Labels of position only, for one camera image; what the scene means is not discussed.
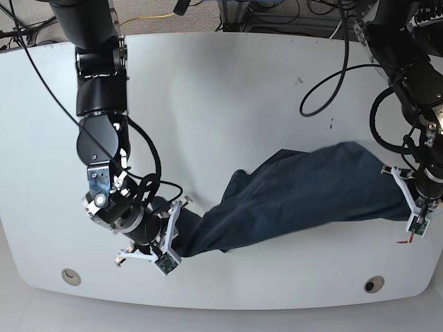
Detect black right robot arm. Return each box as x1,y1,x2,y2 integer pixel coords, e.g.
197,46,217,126
49,1,163,255

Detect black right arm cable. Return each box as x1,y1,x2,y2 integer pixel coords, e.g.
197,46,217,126
6,0,184,205

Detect yellow cable on floor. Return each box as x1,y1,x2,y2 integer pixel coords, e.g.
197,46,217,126
119,12,174,26

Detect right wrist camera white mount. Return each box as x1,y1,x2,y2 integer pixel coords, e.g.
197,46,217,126
115,196,192,275

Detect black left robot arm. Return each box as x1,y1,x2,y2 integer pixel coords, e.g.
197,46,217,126
354,1,442,203

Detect aluminium frame stand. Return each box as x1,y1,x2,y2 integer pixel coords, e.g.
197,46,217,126
215,1,253,33

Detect table cable grommet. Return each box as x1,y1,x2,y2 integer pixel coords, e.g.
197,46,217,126
61,268,81,286
363,276,385,294

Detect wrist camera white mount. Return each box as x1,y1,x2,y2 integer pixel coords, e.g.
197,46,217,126
381,165,442,243
115,196,192,275

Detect black tripod legs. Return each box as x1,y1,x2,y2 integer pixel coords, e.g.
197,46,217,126
1,0,66,51

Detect dark navy T-shirt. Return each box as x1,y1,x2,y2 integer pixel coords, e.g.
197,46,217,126
172,142,410,257

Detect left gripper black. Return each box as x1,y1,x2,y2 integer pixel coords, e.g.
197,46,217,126
413,163,442,205

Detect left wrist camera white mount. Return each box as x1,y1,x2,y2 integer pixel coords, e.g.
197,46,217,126
381,165,442,243

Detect right table cable grommet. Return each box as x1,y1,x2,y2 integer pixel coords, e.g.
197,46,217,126
363,276,385,294

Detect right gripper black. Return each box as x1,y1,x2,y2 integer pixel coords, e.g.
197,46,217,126
90,195,171,255

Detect left table cable grommet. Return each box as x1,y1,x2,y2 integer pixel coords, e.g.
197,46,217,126
61,268,81,286

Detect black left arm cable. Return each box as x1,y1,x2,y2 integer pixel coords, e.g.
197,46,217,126
299,0,416,156

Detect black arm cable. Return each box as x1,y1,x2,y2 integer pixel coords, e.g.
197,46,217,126
299,0,416,156
6,0,184,205

